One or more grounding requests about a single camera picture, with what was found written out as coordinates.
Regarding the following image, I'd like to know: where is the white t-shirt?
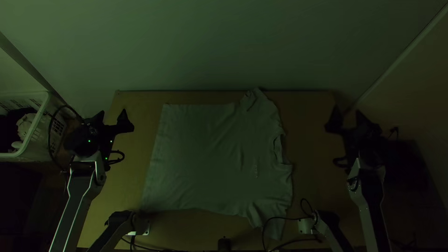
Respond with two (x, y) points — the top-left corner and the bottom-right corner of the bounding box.
(140, 87), (294, 241)

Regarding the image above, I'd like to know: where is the black cable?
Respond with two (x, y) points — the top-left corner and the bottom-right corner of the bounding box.
(105, 149), (126, 166)
(47, 105), (84, 172)
(261, 198), (318, 252)
(332, 155), (352, 169)

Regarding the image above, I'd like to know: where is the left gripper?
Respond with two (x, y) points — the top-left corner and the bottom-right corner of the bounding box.
(84, 108), (135, 154)

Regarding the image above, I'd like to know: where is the heap of clothes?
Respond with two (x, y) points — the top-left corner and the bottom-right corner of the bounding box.
(0, 107), (38, 154)

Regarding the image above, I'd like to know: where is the white laundry basket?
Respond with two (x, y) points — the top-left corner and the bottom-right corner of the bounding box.
(0, 91), (70, 164)

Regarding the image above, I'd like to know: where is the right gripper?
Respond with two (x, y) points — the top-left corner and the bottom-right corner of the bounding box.
(324, 105), (384, 156)

